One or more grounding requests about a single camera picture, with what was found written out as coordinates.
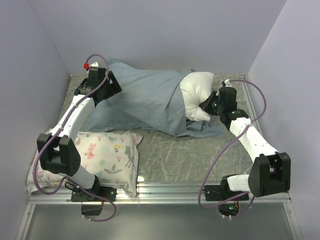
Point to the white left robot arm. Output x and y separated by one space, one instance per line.
57 152

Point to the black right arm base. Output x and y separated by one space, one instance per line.
219 193

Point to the white pillow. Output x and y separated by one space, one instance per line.
196 87

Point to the floral patterned pillow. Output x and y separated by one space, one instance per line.
112 157

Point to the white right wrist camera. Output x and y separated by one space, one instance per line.
226 83

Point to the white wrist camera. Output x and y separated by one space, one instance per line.
87 66
226 83

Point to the blue-grey pillowcase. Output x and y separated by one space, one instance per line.
150 99

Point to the aluminium frame rail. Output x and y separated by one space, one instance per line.
147 193

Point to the aluminium right side rail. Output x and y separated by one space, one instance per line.
250 104

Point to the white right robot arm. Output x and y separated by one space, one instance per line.
271 170

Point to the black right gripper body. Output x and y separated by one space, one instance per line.
220 107

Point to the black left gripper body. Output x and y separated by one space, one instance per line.
110 89

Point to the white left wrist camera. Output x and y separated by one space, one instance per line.
87 66

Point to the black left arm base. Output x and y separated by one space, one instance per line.
91 206

